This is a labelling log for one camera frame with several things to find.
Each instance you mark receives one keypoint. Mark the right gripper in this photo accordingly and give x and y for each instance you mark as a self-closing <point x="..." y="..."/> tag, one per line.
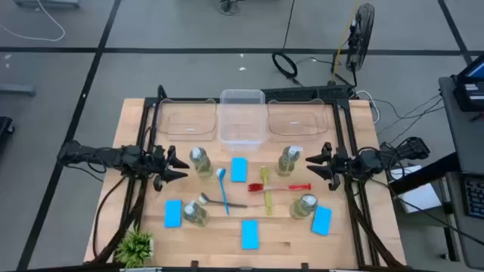
<point x="337" y="166"/>

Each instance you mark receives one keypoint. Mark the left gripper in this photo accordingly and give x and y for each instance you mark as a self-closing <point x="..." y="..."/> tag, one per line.
<point x="159" y="166"/>

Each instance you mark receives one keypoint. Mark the clear green dish soap bottle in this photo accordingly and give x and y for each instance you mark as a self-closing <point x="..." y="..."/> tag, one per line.
<point x="201" y="164"/>
<point x="196" y="214"/>
<point x="302" y="207"/>
<point x="287" y="162"/>

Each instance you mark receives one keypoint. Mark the blue cellulose sponge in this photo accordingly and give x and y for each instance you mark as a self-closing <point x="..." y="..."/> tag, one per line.
<point x="250" y="234"/>
<point x="321" y="220"/>
<point x="239" y="169"/>
<point x="173" y="214"/>

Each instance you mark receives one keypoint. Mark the yellow-green dish brush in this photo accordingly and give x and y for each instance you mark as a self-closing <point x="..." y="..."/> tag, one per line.
<point x="267" y="196"/>

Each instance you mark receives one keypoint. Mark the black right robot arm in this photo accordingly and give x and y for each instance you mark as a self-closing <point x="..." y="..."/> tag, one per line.
<point x="368" y="162"/>

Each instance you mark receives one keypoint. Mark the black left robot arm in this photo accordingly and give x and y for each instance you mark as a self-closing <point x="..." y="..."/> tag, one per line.
<point x="113" y="156"/>

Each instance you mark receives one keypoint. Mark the clear shallow plastic tray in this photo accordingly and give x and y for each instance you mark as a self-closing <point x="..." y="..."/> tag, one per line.
<point x="187" y="121"/>
<point x="296" y="121"/>

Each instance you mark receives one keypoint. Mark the clear deep plastic bin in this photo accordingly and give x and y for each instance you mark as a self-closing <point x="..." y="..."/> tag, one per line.
<point x="242" y="121"/>

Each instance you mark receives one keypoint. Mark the small green potted plant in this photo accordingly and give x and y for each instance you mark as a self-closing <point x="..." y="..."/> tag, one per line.
<point x="134" y="247"/>

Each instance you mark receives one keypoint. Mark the black table clamp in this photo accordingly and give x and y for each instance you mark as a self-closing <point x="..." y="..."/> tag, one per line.
<point x="304" y="266"/>
<point x="194" y="264"/>

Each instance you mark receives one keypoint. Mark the black desk support beam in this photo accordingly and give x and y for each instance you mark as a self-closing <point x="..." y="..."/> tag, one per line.
<point x="423" y="174"/>

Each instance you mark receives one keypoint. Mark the white box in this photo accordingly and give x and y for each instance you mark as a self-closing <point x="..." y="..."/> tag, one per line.
<point x="419" y="198"/>

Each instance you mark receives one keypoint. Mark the black floor fan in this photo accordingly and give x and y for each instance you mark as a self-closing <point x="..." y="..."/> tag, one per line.
<point x="361" y="34"/>

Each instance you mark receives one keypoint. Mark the grey desk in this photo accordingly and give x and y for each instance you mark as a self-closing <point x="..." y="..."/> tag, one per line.
<point x="469" y="143"/>

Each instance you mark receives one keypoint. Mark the black keyboard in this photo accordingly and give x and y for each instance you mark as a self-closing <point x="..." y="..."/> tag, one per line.
<point x="474" y="198"/>

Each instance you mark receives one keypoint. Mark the black computer box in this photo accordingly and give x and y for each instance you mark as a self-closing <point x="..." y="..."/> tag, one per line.
<point x="470" y="98"/>

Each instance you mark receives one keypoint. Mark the grey metal floor base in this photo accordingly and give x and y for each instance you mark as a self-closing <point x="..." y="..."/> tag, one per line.
<point x="17" y="90"/>
<point x="45" y="3"/>

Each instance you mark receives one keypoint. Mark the black computer monitor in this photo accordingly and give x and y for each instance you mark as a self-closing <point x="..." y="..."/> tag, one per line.
<point x="474" y="70"/>

